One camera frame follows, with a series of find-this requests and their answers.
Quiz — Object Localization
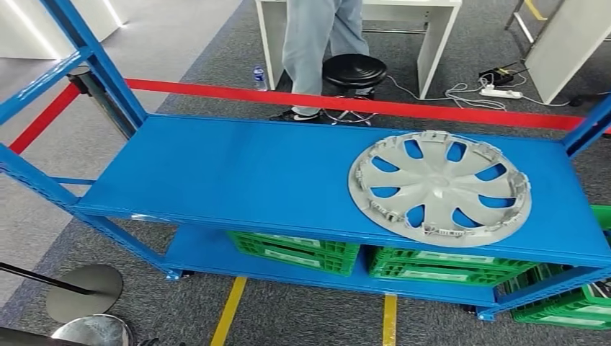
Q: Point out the blue metal shelf rack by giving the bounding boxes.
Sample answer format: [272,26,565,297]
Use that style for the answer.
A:
[0,0,611,321]

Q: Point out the black pole with round base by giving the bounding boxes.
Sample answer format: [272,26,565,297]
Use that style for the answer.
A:
[0,261,124,324]

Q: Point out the yellow floor tape outline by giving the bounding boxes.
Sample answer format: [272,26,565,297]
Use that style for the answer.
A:
[210,277,398,346]

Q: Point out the green plastic crate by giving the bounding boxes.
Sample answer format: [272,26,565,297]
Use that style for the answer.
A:
[513,305,611,330]
[238,248,357,278]
[368,261,526,288]
[501,205,611,316]
[372,246,538,273]
[226,231,361,262]

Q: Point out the red barrier belt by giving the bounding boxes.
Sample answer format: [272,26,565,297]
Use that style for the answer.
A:
[125,79,611,135]
[8,83,81,155]

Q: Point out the clear water bottle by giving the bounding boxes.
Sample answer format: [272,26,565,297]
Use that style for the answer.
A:
[251,66,268,92]

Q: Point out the white lit platform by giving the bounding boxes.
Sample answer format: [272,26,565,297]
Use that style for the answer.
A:
[0,0,130,61]

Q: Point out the grey wheel hubcap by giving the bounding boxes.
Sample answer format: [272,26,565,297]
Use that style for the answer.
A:
[347,130,532,248]

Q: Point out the person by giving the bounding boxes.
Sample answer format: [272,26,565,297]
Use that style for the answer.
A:
[269,0,371,124]

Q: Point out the black round stool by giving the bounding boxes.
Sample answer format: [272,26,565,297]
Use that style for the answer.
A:
[322,53,388,128]

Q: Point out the white power strip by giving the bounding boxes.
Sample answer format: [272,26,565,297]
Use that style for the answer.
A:
[479,86,524,100]

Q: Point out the black router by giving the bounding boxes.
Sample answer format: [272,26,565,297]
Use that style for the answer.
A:
[478,62,530,87]

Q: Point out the white cable tangle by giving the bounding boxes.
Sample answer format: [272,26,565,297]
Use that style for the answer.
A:
[386,74,571,112]

